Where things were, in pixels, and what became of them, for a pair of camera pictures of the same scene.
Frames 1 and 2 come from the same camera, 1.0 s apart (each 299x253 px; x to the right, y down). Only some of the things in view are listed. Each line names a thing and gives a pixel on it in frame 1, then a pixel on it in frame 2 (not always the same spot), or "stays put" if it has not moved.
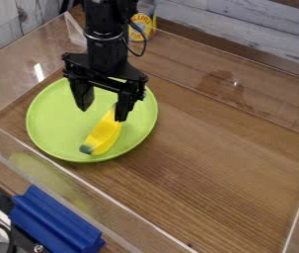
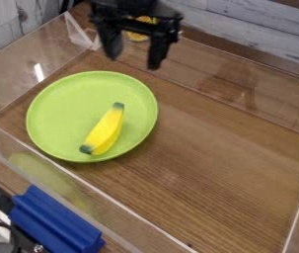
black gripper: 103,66 -> 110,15
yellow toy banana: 103,136 stays put
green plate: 60,126 stays put
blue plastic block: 56,227 stays put
